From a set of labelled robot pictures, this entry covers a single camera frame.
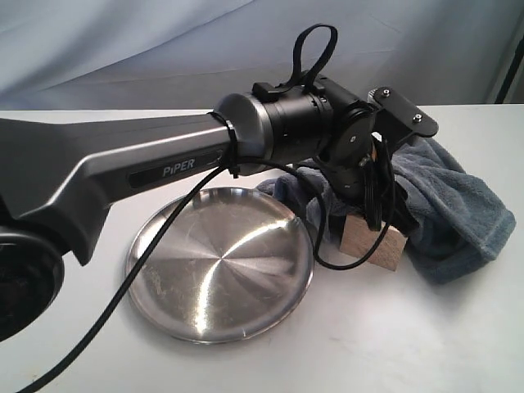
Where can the round stainless steel plate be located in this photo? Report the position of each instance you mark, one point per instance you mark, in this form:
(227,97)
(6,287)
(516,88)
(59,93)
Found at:
(233,264)

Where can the white backdrop cloth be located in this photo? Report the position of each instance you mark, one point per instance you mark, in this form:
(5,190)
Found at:
(58,55)

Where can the dark stand pole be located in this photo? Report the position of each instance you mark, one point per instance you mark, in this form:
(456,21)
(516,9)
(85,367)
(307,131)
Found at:
(511,81)

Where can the grey-blue fleece towel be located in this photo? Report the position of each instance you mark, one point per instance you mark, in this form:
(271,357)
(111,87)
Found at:
(462,223)

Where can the light wooden cube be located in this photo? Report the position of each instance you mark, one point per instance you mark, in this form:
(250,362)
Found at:
(357,239)

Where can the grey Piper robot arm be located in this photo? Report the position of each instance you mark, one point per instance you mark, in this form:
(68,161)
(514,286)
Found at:
(58,181)

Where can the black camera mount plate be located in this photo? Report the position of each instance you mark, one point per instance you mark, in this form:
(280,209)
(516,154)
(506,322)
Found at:
(398,120)

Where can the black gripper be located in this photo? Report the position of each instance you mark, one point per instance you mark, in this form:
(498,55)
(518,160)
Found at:
(359,172)

